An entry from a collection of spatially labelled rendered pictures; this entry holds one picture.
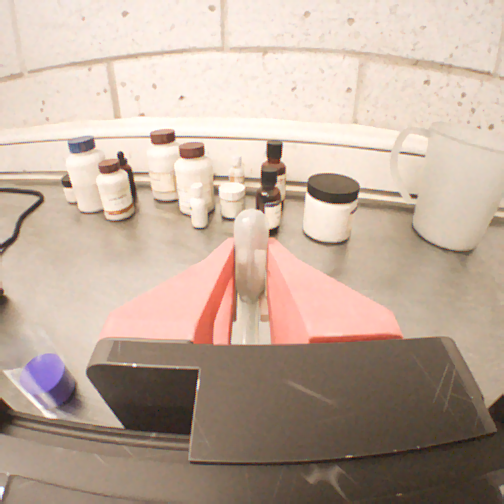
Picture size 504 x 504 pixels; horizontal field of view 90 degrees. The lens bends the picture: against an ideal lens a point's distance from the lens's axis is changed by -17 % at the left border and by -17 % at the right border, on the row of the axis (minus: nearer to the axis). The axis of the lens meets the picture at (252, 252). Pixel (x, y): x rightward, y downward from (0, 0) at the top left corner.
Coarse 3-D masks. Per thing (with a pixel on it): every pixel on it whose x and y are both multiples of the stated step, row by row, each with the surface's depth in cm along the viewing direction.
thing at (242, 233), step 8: (240, 216) 11; (248, 216) 11; (240, 224) 11; (240, 232) 11; (248, 232) 11; (240, 240) 11; (248, 240) 11; (240, 248) 11; (248, 248) 11; (240, 256) 12; (248, 256) 11; (240, 264) 12; (248, 264) 12; (240, 272) 12; (248, 272) 12; (240, 280) 12; (248, 280) 12; (240, 288) 13; (248, 288) 12; (240, 296) 13; (248, 296) 13
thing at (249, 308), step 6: (252, 222) 11; (252, 228) 11; (246, 300) 13; (252, 300) 13; (258, 300) 13; (246, 306) 13; (252, 306) 13; (246, 312) 14; (252, 312) 14; (246, 318) 14; (252, 318) 14; (246, 324) 14; (252, 324) 14; (246, 330) 14; (252, 330) 14; (246, 336) 15; (252, 336) 15; (246, 342) 15; (252, 342) 15
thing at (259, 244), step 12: (252, 216) 11; (264, 216) 11; (264, 228) 11; (252, 240) 11; (264, 240) 11; (252, 252) 11; (264, 252) 12; (252, 264) 12; (264, 264) 12; (252, 276) 12; (264, 276) 13; (252, 288) 12
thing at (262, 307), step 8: (264, 288) 13; (264, 296) 13; (240, 304) 17; (264, 304) 13; (240, 312) 17; (264, 312) 12; (240, 320) 17; (256, 320) 17; (264, 320) 12; (240, 328) 18; (256, 328) 18; (240, 336) 18; (256, 336) 18
